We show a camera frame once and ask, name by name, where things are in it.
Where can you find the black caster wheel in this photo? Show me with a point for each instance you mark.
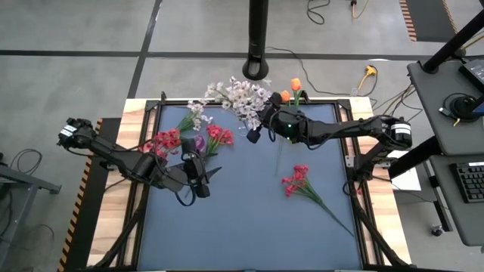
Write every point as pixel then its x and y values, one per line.
pixel 437 230

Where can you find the purple glass vase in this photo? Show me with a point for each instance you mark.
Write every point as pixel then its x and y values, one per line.
pixel 200 143

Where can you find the black round stand base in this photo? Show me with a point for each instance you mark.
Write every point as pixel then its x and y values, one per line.
pixel 463 107

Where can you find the black mat yellow stripes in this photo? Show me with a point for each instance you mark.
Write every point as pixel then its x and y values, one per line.
pixel 81 242

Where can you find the gray desk top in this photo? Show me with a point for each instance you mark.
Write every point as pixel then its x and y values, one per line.
pixel 435 113

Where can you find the black keyboard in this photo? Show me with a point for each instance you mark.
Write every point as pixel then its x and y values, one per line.
pixel 470 183

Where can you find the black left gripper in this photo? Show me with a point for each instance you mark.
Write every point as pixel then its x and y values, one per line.
pixel 194 170

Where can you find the black desk beam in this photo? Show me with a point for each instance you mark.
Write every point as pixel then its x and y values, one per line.
pixel 419 155

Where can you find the black diagonal pole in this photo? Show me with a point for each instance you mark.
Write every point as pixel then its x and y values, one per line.
pixel 453 41

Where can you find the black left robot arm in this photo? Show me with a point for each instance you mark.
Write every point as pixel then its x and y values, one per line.
pixel 113 156

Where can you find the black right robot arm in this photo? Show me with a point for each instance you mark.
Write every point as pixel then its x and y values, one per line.
pixel 340 130

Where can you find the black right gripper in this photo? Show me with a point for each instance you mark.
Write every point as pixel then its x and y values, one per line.
pixel 270 119

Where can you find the black stand pole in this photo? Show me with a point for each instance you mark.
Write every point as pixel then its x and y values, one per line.
pixel 258 30

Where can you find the black mat orange stripes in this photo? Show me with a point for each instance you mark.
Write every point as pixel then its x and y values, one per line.
pixel 427 19

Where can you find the white paper sheet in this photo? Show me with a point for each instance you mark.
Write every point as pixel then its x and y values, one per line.
pixel 410 183

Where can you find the blue table mat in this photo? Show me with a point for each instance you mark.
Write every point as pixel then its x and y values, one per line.
pixel 249 226

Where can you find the gray keyboard shelf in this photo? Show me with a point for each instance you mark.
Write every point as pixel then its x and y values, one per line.
pixel 450 211

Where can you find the gray mounting plate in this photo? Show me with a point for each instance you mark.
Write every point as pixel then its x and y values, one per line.
pixel 349 160

